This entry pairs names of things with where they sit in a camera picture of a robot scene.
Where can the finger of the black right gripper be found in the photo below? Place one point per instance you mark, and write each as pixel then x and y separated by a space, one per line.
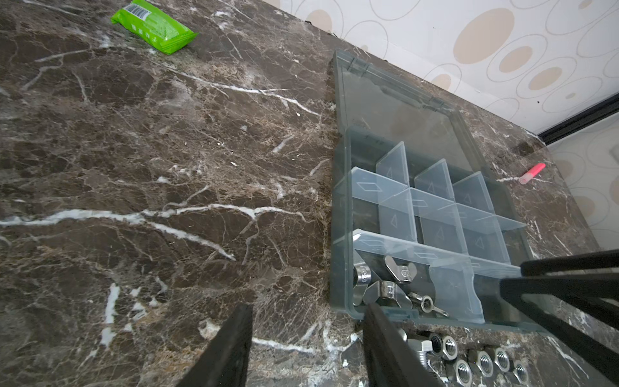
pixel 549 300
pixel 587 261

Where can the clear plastic organizer box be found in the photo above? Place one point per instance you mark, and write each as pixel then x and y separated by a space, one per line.
pixel 410 182

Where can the green snack packet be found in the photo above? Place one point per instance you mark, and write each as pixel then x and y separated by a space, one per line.
pixel 158 29

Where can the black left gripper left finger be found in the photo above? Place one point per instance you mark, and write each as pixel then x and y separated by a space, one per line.
pixel 226 358

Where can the silver eye bolt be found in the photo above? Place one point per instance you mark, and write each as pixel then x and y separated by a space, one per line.
pixel 427 304

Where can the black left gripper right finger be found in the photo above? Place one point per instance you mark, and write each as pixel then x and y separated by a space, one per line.
pixel 388 358

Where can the silver wing nut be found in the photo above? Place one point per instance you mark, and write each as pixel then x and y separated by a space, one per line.
pixel 402 273

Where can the silver large hex nut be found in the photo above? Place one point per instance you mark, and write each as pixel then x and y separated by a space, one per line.
pixel 366 291

